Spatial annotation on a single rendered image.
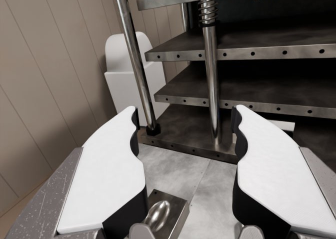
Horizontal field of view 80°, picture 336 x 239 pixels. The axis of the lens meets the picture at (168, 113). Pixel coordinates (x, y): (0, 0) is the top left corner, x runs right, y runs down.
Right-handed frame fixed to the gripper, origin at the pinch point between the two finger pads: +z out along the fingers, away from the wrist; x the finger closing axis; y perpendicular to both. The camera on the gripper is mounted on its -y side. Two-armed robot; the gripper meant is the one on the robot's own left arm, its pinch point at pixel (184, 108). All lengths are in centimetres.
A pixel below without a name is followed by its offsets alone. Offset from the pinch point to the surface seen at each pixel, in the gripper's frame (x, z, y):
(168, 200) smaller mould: -4, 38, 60
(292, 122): 50, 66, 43
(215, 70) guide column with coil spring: 17, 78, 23
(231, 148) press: 28, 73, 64
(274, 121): 44, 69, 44
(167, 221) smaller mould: -4, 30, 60
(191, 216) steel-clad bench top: 4, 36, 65
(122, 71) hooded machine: -68, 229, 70
